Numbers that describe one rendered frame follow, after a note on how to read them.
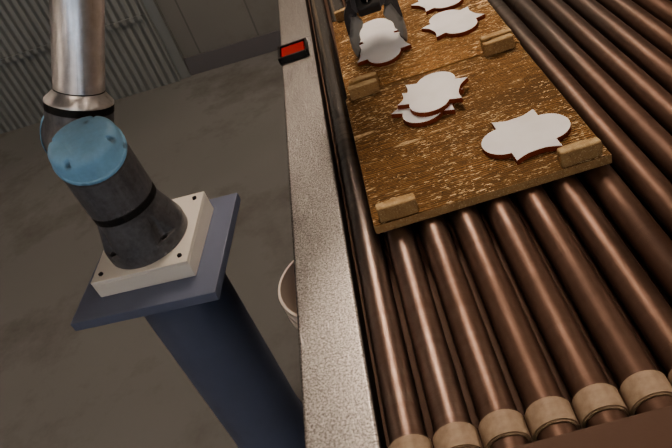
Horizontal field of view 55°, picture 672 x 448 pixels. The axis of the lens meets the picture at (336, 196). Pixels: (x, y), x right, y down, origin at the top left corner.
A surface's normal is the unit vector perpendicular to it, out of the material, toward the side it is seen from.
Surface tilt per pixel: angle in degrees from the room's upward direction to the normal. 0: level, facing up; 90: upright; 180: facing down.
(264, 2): 90
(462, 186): 0
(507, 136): 0
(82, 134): 10
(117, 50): 90
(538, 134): 0
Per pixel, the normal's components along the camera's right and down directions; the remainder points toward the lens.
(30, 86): -0.01, 0.61
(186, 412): -0.30, -0.76
